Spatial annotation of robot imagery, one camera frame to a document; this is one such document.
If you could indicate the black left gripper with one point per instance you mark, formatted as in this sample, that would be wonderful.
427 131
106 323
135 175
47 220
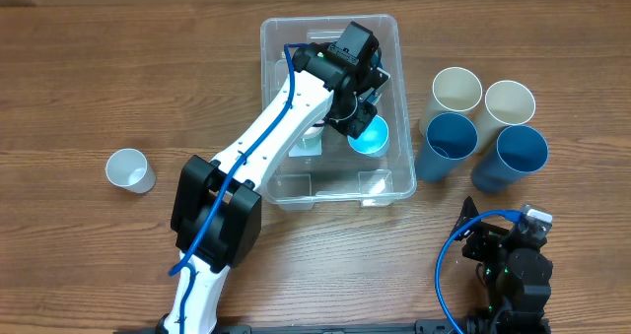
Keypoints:
355 118

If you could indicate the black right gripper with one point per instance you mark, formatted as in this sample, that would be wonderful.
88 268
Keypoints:
481 235

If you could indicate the small light blue cup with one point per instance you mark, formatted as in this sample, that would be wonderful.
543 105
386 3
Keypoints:
374 141

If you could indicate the small pink cup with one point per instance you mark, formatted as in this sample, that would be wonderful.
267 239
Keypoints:
312 137

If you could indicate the dark blue bowl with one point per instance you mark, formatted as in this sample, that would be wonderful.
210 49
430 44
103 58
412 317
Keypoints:
376 61

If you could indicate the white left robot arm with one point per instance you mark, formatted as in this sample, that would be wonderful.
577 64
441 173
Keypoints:
217 208

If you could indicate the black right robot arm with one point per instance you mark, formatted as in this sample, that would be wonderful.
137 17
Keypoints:
514 273

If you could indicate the clear plastic storage bin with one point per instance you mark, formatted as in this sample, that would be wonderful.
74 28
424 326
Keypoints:
340 173

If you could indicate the tall blue cup left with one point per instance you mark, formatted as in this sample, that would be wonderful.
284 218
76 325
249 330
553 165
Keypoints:
450 138

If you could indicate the tall blue cup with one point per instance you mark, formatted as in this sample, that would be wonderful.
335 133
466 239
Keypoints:
518 152
450 138

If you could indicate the tall blue cup right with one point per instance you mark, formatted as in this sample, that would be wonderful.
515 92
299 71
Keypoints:
518 152

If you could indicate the tall cream cup left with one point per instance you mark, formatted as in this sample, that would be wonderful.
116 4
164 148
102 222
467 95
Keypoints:
454 89

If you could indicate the tall cream cup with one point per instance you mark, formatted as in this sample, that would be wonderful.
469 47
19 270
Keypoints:
454 89
506 103

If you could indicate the tall cream cup right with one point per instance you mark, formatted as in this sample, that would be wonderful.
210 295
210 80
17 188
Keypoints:
506 103

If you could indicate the small grey cup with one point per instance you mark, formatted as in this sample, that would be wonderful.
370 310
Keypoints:
130 169

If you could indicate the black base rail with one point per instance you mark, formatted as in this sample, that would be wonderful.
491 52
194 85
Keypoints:
420 326

